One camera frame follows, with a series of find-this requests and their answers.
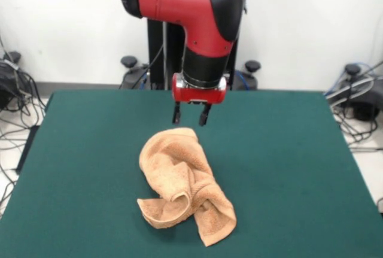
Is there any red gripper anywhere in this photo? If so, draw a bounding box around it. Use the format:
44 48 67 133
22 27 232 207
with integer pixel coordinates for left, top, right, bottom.
171 73 229 127

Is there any peach terry towel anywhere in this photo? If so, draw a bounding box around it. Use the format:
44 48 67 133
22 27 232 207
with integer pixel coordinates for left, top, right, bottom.
136 126 238 248

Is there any dark green table cloth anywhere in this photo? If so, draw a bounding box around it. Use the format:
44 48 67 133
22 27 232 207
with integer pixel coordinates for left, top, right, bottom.
0 89 383 258

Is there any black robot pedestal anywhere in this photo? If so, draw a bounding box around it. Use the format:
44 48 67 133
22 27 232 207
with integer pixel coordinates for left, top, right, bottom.
145 0 261 91

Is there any black pedestal leg with knob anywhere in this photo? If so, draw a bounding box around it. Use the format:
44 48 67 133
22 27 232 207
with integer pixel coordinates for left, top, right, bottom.
329 63 383 122
118 56 151 90
0 50 22 111
229 60 260 90

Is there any long blue cable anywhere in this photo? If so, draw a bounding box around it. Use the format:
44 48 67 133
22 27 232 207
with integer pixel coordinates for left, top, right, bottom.
324 60 383 97

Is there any black cable tangle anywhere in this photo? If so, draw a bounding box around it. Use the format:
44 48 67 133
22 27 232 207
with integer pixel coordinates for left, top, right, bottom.
329 102 382 153
0 69 46 211

